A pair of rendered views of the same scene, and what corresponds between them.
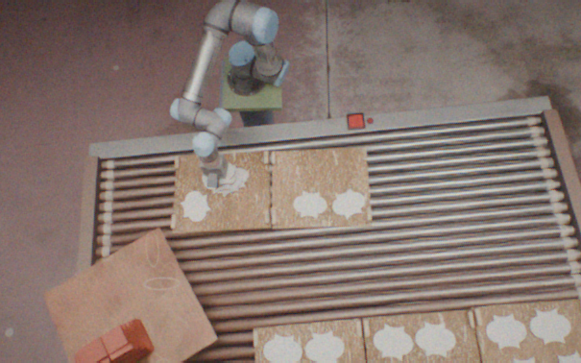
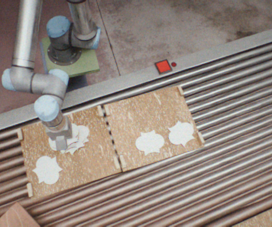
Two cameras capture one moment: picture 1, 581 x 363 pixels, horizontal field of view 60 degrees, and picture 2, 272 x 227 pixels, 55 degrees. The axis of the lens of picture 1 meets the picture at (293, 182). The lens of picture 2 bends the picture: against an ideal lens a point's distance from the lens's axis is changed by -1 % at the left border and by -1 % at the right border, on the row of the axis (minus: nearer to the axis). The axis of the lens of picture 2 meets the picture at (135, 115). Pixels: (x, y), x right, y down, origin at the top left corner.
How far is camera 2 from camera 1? 0.92 m
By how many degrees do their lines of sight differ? 12
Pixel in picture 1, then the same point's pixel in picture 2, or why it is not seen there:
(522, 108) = not seen: outside the picture
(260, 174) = (99, 126)
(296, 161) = (126, 108)
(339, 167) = (163, 105)
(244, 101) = (67, 69)
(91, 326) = not seen: outside the picture
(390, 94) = (156, 55)
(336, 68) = (116, 45)
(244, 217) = (95, 168)
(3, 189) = not seen: outside the picture
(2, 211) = not seen: outside the picture
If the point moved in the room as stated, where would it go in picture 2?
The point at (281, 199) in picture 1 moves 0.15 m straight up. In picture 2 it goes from (123, 144) to (123, 133)
